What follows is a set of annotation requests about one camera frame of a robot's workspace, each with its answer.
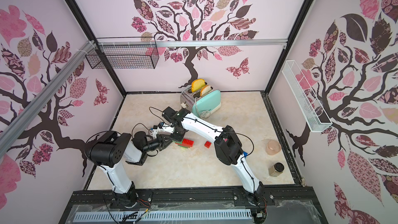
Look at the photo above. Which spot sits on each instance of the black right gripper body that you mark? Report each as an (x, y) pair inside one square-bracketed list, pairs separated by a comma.
[(179, 135)]

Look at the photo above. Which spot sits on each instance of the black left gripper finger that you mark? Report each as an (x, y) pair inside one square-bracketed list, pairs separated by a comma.
[(164, 138), (165, 144)]

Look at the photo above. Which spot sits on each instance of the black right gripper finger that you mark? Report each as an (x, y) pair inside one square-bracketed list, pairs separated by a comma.
[(179, 136), (173, 136)]

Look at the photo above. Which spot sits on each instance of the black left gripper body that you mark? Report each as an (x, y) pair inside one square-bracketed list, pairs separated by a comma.
[(152, 145)]

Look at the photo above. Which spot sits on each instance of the dark green lego brick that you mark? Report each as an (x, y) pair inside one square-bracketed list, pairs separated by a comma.
[(180, 145)]

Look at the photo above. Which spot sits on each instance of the red long lego brick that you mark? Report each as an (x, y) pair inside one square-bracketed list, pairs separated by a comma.
[(187, 143)]

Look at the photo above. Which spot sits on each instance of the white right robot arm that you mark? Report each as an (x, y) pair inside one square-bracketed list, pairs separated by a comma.
[(228, 147)]

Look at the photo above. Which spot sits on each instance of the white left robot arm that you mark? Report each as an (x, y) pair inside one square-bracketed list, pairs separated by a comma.
[(108, 149)]

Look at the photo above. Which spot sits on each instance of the mint and cream toaster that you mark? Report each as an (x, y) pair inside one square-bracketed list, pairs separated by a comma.
[(202, 107)]

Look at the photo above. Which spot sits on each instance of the toast slice right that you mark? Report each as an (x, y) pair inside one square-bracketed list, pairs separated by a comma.
[(205, 90)]

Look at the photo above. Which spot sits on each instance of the toast slice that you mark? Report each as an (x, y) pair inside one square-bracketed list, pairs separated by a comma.
[(205, 90), (197, 84)]

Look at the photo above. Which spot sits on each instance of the toast slice left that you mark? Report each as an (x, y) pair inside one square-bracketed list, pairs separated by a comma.
[(197, 84)]

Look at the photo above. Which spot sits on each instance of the black wire basket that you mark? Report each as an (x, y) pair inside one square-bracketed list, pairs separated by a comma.
[(125, 54)]

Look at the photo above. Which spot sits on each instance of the white slotted cable duct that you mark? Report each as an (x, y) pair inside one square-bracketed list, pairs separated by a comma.
[(120, 217)]

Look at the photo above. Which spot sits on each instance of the aluminium rail back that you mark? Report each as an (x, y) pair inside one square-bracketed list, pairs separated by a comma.
[(199, 43)]

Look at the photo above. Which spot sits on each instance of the aluminium rail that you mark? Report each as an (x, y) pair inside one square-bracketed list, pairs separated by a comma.
[(199, 43), (15, 129)]

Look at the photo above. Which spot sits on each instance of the white wire shelf basket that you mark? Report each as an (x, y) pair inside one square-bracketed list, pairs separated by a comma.
[(301, 84)]

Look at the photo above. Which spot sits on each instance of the aluminium rail left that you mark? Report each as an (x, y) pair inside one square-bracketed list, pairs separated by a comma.
[(15, 129)]

